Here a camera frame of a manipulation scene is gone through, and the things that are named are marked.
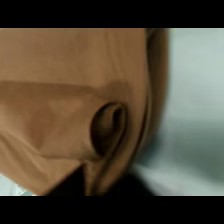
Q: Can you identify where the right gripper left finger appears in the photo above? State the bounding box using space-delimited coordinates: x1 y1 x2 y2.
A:
46 164 87 197

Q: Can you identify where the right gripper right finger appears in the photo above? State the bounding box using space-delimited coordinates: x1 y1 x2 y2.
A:
105 170 155 197

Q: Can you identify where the brown T-shirt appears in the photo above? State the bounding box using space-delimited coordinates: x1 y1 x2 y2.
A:
0 27 172 197

